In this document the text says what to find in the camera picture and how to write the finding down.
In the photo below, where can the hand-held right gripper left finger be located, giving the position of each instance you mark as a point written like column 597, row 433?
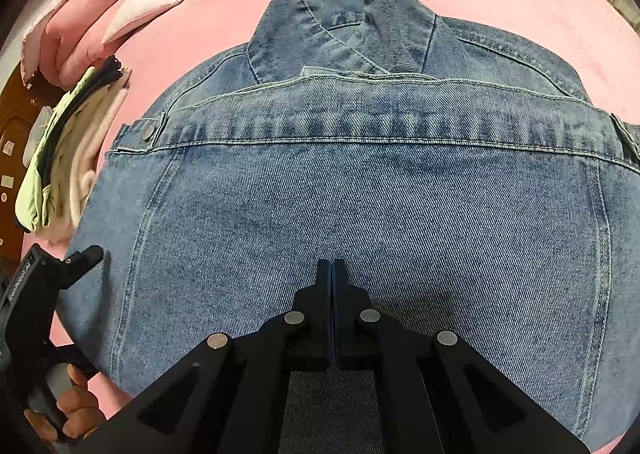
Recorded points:
column 324, row 299

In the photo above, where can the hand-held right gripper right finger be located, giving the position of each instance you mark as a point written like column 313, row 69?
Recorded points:
column 340, row 299

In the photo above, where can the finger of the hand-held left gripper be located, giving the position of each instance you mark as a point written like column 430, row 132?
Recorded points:
column 82, row 259

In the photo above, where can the blue denim jacket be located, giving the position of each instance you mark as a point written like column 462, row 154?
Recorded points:
column 350, row 209

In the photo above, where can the person's left hand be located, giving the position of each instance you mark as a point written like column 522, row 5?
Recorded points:
column 80, row 409

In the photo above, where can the light green folded garment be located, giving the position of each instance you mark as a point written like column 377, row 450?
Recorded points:
column 35, row 194

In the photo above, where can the cream knit folded garment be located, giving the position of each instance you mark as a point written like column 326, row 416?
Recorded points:
column 85, row 144

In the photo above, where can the brown wooden furniture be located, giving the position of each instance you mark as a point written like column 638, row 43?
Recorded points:
column 15, row 109

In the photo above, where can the black folded garment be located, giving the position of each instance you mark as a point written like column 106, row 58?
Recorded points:
column 107, row 72

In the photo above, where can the pink quilted pillow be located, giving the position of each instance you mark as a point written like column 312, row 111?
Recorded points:
column 85, row 19

